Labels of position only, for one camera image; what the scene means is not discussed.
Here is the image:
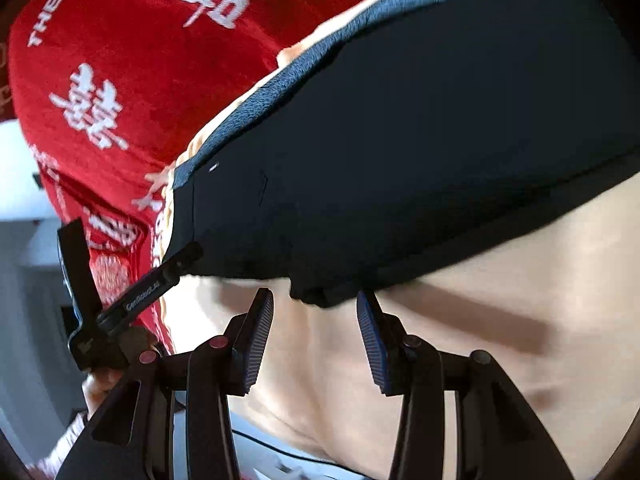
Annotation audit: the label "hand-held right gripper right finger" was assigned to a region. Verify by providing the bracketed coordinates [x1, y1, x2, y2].
[356, 289, 576, 480]

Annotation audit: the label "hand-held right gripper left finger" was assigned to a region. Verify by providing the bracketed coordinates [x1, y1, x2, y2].
[55, 287, 276, 480]

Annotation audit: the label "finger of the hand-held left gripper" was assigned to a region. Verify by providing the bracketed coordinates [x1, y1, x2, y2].
[97, 241, 204, 332]
[56, 217, 102, 357]

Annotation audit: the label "navy pants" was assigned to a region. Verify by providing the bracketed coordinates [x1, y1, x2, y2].
[170, 0, 640, 309]

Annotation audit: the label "person's left forearm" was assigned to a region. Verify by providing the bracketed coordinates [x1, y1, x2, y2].
[27, 407, 92, 480]

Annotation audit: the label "person's left hand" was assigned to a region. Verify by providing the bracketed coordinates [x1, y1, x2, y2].
[81, 367, 126, 422]

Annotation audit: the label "beige bed sheet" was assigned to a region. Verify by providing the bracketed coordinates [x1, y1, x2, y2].
[150, 0, 640, 480]

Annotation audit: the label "red printed blanket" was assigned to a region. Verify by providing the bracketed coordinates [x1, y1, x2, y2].
[7, 0, 436, 356]

